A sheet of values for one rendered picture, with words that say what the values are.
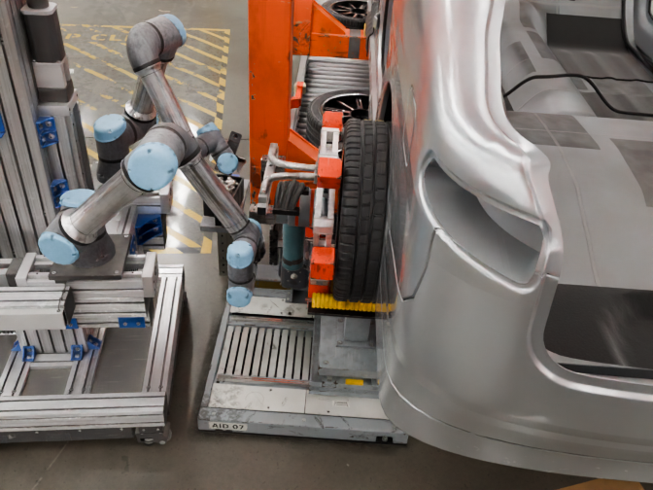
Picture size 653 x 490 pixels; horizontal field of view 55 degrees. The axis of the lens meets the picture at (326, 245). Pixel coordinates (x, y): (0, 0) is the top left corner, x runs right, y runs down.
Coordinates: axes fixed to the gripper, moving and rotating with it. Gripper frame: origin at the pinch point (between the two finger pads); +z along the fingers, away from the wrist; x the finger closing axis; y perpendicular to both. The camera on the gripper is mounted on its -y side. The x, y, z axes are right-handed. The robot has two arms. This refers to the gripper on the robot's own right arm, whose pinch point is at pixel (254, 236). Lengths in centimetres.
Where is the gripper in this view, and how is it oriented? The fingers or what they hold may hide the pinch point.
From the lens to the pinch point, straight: 219.4
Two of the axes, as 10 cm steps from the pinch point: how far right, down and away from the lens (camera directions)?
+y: 0.6, -8.0, -6.0
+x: -10.0, -0.7, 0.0
